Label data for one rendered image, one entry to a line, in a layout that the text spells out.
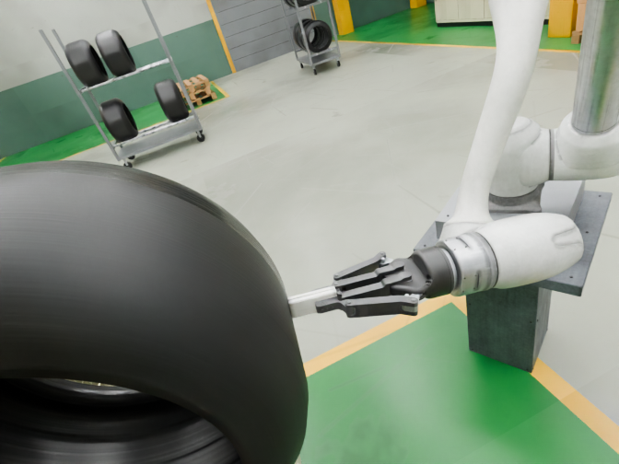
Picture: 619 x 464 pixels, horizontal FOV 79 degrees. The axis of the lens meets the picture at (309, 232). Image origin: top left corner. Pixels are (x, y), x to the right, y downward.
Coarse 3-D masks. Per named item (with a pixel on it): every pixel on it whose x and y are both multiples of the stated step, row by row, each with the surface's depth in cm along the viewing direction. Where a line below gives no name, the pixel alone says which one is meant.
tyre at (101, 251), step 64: (0, 192) 35; (64, 192) 36; (128, 192) 40; (192, 192) 47; (0, 256) 28; (64, 256) 29; (128, 256) 32; (192, 256) 36; (256, 256) 48; (0, 320) 26; (64, 320) 28; (128, 320) 30; (192, 320) 32; (256, 320) 37; (0, 384) 61; (64, 384) 67; (128, 384) 31; (192, 384) 33; (256, 384) 36; (0, 448) 59; (64, 448) 65; (128, 448) 68; (192, 448) 66; (256, 448) 40
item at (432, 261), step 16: (416, 256) 55; (432, 256) 53; (400, 272) 55; (416, 272) 55; (432, 272) 52; (448, 272) 52; (400, 288) 53; (416, 288) 52; (432, 288) 52; (448, 288) 53
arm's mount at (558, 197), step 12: (552, 180) 126; (576, 180) 122; (456, 192) 138; (552, 192) 121; (564, 192) 120; (576, 192) 118; (552, 204) 117; (564, 204) 116; (576, 204) 120; (444, 216) 130; (492, 216) 122; (504, 216) 120
